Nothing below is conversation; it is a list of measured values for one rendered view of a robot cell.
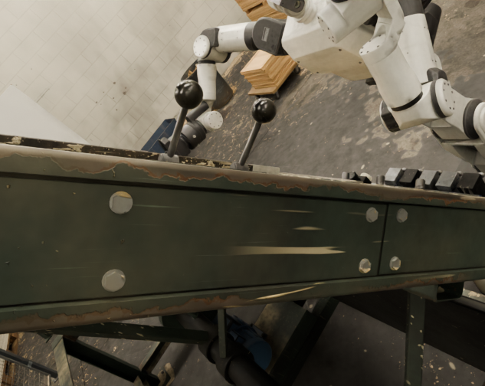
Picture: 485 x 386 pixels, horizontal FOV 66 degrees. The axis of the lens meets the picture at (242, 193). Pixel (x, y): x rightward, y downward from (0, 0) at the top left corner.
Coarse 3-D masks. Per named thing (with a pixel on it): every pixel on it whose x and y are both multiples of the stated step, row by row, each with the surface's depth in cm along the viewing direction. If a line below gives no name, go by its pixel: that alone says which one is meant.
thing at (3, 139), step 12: (12, 144) 98; (24, 144) 100; (36, 144) 101; (48, 144) 103; (60, 144) 104; (72, 144) 106; (84, 144) 108; (120, 156) 113; (132, 156) 115; (144, 156) 117; (156, 156) 119; (180, 156) 123; (252, 168) 138; (264, 168) 141; (276, 168) 143
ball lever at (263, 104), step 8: (256, 104) 54; (264, 104) 53; (272, 104) 54; (256, 112) 54; (264, 112) 53; (272, 112) 54; (256, 120) 55; (264, 120) 54; (256, 128) 56; (256, 136) 57; (248, 144) 57; (248, 152) 58; (240, 160) 59; (240, 168) 59; (248, 168) 60
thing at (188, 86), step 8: (184, 80) 48; (192, 80) 48; (176, 88) 48; (184, 88) 47; (192, 88) 47; (200, 88) 48; (176, 96) 48; (184, 96) 47; (192, 96) 47; (200, 96) 48; (184, 104) 48; (192, 104) 48; (184, 112) 50; (184, 120) 50; (176, 128) 51; (176, 136) 51; (176, 144) 52; (168, 152) 53; (160, 160) 53; (168, 160) 53; (176, 160) 53
